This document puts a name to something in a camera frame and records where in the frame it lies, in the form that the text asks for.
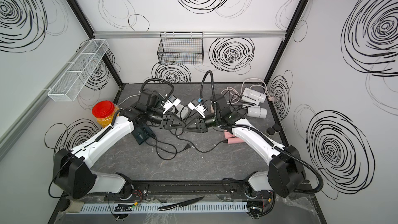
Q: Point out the white hair dryer back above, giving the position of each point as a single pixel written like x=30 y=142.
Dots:
x=253 y=96

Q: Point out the white square power strip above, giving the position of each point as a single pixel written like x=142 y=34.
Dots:
x=182 y=111

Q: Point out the white hair dryer middle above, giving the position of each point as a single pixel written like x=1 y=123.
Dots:
x=257 y=112

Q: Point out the spice bottle black cap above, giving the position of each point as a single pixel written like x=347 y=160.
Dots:
x=270 y=131

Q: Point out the white wire shelf basket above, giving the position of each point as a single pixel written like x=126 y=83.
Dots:
x=78 y=71

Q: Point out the black wire basket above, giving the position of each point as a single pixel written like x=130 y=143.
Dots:
x=186 y=48

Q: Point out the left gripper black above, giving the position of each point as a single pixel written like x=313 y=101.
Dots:
x=168 y=122

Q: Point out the jar with red lid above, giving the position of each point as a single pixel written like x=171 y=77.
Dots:
x=104 y=112

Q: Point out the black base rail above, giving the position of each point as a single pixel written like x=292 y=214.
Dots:
x=231 y=189

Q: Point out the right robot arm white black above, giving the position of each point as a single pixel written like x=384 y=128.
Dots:
x=286 y=170

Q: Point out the white hair dryer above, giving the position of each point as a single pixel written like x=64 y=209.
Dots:
x=257 y=112
x=253 y=96

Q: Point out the pink hair dryer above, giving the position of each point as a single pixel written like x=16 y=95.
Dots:
x=232 y=139

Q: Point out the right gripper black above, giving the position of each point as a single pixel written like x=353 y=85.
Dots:
x=201 y=127

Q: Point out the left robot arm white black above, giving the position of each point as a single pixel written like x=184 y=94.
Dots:
x=72 y=168

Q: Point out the black kitchen knife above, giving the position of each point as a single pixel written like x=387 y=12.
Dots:
x=180 y=204

